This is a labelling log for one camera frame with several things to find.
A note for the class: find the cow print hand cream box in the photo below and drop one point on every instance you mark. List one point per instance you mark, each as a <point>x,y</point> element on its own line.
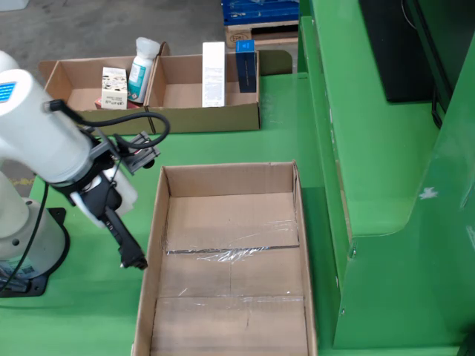
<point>114,89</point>

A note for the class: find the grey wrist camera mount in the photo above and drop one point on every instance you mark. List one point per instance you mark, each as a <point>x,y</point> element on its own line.
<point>141,155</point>

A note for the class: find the large cardboard tray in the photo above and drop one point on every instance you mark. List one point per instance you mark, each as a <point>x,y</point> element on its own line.
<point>230,322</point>

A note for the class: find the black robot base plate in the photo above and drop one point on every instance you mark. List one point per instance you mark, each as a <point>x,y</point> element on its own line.
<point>33,288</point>

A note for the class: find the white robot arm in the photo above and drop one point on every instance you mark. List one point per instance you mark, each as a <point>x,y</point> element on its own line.
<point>37,141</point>

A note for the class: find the cardboard box with bottle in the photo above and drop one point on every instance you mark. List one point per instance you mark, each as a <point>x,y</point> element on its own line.
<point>78,85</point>

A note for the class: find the white bottle teal label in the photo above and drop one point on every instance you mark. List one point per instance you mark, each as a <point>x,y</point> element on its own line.
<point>139,78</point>

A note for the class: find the white plastic object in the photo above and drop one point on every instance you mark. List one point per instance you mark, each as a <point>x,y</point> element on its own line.
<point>11,3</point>

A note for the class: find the tall white box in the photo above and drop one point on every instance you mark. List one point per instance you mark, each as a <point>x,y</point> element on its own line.
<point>213,74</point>

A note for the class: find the green metal cabinet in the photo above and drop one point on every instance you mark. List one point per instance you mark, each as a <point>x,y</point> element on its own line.
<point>371,148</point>

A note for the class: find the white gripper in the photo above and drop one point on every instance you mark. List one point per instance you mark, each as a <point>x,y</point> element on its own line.
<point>126,194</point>

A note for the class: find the dark blue box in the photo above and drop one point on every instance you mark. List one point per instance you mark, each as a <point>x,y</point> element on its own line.
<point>246,70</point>

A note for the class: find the black monitor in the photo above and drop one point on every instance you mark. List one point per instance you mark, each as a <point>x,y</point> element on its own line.
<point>393,55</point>

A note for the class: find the cardboard box with tall boxes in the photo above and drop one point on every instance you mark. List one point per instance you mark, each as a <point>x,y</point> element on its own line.
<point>178,96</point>

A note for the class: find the wooden pallet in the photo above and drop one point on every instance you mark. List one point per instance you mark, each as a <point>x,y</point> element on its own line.
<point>259,33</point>

